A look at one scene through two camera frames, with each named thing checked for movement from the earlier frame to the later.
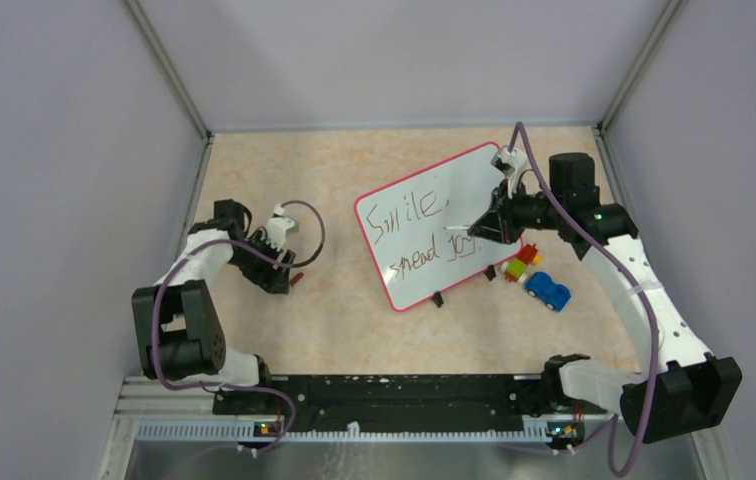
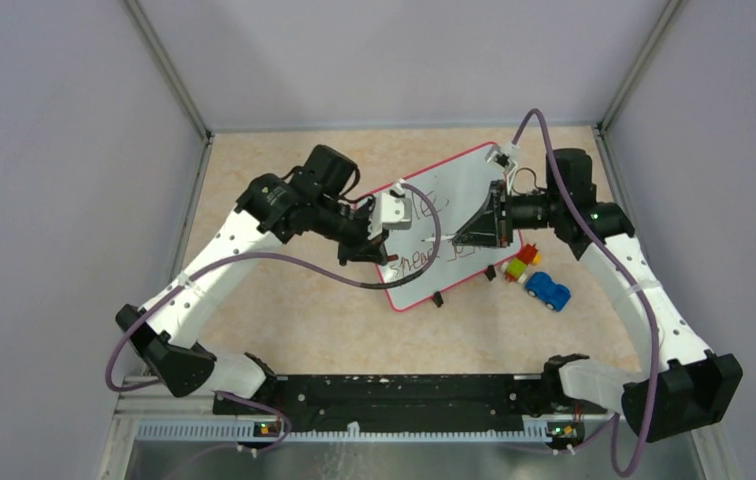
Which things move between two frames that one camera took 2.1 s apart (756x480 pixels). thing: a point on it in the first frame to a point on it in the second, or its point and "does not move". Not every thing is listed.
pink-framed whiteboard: [415, 230] does not move
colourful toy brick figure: [516, 268] does not move
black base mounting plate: [400, 402] does not move
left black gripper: [269, 278] to [369, 251]
